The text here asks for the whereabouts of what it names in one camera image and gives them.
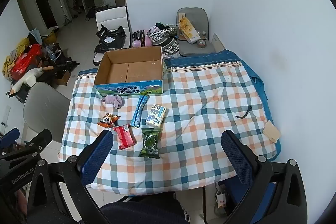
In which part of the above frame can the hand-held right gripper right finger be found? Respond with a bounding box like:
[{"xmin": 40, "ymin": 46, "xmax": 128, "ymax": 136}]
[{"xmin": 221, "ymin": 130, "xmax": 308, "ymax": 224}]

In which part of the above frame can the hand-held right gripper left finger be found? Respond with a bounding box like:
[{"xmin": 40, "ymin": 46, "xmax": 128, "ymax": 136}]
[{"xmin": 26, "ymin": 130, "xmax": 114, "ymax": 224}]

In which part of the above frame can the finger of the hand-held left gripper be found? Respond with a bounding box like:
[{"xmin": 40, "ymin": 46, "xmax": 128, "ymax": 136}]
[
  {"xmin": 0, "ymin": 129, "xmax": 52, "ymax": 162},
  {"xmin": 0, "ymin": 127, "xmax": 20, "ymax": 147}
]

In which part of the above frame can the red snack packet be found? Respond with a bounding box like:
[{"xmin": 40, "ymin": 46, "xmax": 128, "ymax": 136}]
[{"xmin": 113, "ymin": 123, "xmax": 138, "ymax": 151}]

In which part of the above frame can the orange panda snack packet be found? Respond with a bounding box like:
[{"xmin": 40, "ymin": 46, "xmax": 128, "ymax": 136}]
[{"xmin": 97, "ymin": 113, "xmax": 121, "ymax": 130}]

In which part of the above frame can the green snack packet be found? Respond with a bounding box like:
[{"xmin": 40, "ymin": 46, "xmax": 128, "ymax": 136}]
[{"xmin": 138, "ymin": 127, "xmax": 162, "ymax": 160}]

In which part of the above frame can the purple plush toy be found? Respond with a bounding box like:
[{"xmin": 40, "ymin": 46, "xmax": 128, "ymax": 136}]
[{"xmin": 101, "ymin": 94, "xmax": 125, "ymax": 109}]

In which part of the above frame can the long blue stick packet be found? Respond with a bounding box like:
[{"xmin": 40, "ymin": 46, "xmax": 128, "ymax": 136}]
[{"xmin": 130, "ymin": 94, "xmax": 150, "ymax": 130}]

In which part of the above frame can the white blue tissue pack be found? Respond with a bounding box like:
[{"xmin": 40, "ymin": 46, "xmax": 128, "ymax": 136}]
[{"xmin": 145, "ymin": 104, "xmax": 168, "ymax": 127}]

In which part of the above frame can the grey chair with round back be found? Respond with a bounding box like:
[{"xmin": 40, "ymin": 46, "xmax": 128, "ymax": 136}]
[{"xmin": 23, "ymin": 81, "xmax": 71, "ymax": 144}]

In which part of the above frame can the white power strip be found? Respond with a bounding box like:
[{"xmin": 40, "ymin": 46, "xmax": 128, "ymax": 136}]
[{"xmin": 215, "ymin": 184, "xmax": 229, "ymax": 209}]

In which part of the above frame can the beige paper piece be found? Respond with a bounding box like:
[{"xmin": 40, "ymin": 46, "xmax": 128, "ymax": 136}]
[{"xmin": 263, "ymin": 120, "xmax": 281, "ymax": 144}]

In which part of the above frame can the plaid blanket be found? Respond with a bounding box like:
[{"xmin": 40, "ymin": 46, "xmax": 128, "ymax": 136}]
[{"xmin": 58, "ymin": 64, "xmax": 279, "ymax": 196}]

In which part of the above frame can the white goose plush toy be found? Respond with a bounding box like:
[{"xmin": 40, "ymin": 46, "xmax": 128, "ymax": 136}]
[{"xmin": 10, "ymin": 67, "xmax": 54, "ymax": 95}]

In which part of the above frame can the small brown cardboard box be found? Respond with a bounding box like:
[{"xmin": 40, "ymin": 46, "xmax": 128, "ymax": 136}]
[{"xmin": 56, "ymin": 70, "xmax": 71, "ymax": 86}]

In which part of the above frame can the yellow cloth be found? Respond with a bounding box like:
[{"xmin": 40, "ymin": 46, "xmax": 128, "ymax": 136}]
[{"xmin": 2, "ymin": 37, "xmax": 31, "ymax": 78}]

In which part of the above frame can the red plastic bag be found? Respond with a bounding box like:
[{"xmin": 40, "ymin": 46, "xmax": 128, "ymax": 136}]
[{"xmin": 10, "ymin": 44, "xmax": 43, "ymax": 81}]

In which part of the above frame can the white flat board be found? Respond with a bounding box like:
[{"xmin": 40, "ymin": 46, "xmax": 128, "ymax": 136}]
[{"xmin": 211, "ymin": 33, "xmax": 225, "ymax": 53}]

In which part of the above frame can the grey padded chair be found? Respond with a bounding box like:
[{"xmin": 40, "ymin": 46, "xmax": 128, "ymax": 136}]
[{"xmin": 176, "ymin": 7, "xmax": 216, "ymax": 57}]

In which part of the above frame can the black plastic bag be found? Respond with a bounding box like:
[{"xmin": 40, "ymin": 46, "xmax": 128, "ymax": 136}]
[{"xmin": 94, "ymin": 25, "xmax": 126, "ymax": 53}]

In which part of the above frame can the pink suitcase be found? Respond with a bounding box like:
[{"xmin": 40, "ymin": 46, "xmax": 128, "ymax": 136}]
[{"xmin": 131, "ymin": 29, "xmax": 153, "ymax": 48}]

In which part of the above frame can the black white patterned bag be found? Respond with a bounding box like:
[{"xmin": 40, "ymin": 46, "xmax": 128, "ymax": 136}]
[{"xmin": 146, "ymin": 22, "xmax": 180, "ymax": 57}]

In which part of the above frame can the yellow snack bag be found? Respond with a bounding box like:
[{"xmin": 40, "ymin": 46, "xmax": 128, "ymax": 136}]
[{"xmin": 178, "ymin": 16, "xmax": 202, "ymax": 44}]

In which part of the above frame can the white chair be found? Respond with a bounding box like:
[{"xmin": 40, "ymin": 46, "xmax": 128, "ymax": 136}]
[{"xmin": 93, "ymin": 5, "xmax": 131, "ymax": 66}]

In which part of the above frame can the black bent strap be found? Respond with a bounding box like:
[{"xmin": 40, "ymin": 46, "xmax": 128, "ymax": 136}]
[{"xmin": 235, "ymin": 106, "xmax": 253, "ymax": 119}]

